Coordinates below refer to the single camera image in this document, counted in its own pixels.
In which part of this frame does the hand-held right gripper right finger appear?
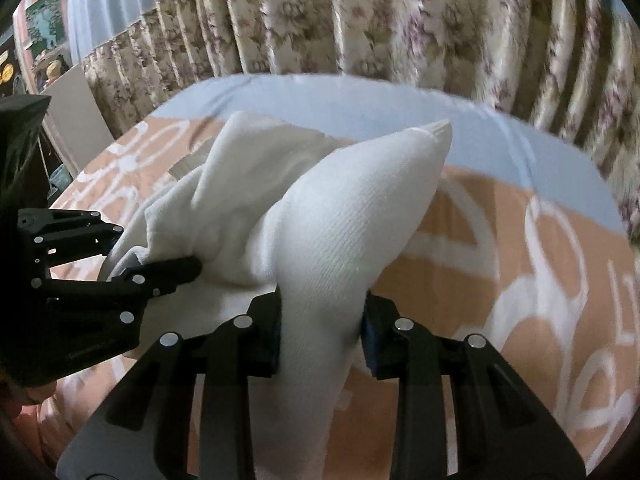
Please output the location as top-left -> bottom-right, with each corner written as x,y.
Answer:
361,291 -> 586,480

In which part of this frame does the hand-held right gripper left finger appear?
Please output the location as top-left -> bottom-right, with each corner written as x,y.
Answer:
56,291 -> 285,480

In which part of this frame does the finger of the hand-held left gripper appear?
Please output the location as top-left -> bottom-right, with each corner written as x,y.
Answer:
18,207 -> 124,264
31,255 -> 204,312

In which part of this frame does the white knit sweater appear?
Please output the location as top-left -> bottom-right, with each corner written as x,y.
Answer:
97,110 -> 454,480

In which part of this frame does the person's left hand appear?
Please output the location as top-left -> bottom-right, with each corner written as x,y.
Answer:
7,378 -> 59,413

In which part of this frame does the pale flat board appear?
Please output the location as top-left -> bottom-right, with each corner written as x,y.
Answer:
41,64 -> 117,177

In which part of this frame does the blue and peach printed blanket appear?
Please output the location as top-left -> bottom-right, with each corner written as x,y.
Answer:
37,74 -> 632,480

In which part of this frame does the pale blue sheer curtain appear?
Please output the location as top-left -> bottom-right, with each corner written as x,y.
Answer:
66,0 -> 223,67

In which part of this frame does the floral curtain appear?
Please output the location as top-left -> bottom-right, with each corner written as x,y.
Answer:
80,0 -> 640,243

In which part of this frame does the green wall poster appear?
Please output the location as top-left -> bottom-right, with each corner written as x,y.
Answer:
24,0 -> 69,54

